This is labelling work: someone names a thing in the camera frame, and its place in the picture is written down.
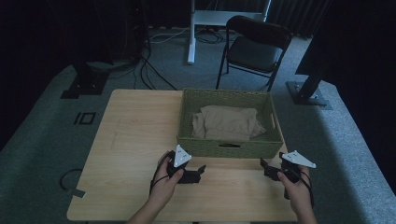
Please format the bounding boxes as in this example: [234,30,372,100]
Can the person's left hand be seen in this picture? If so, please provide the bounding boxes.
[148,155,186,208]

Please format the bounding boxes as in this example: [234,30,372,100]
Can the white metal desk frame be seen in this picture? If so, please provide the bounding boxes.
[187,0,273,65]

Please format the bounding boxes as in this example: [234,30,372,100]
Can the white floor cable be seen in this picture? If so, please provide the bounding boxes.
[148,26,191,45]

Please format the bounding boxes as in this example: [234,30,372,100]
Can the green woven basket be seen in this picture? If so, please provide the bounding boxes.
[176,88,285,160]

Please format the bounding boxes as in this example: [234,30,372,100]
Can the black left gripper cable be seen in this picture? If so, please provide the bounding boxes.
[148,150,173,196]

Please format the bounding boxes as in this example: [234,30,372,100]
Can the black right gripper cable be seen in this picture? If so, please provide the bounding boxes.
[291,167,316,209]

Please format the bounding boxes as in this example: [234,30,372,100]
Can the black floor tape marking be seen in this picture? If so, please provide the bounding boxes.
[73,111,97,126]

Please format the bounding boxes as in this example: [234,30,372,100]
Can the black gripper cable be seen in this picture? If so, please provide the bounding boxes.
[148,150,173,196]
[291,167,316,209]

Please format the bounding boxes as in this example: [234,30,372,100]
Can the black folding chair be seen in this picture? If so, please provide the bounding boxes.
[215,14,294,94]

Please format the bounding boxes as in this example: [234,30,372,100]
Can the black floor cables bundle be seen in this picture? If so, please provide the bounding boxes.
[132,40,179,91]

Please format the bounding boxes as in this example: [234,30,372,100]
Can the khaki pants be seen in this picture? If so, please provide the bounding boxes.
[191,105,268,143]

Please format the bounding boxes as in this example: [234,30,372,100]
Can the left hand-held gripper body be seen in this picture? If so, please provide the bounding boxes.
[165,144,202,185]

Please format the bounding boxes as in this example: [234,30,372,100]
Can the black stand with base plate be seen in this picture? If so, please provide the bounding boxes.
[286,36,333,111]
[60,46,110,100]

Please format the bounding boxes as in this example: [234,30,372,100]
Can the black cable loop on floor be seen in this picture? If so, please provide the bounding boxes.
[58,168,84,191]

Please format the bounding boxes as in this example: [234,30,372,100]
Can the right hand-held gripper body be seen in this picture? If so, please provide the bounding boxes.
[269,150,318,185]

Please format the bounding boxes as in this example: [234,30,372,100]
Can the person's right hand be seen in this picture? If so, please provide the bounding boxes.
[276,165,314,211]

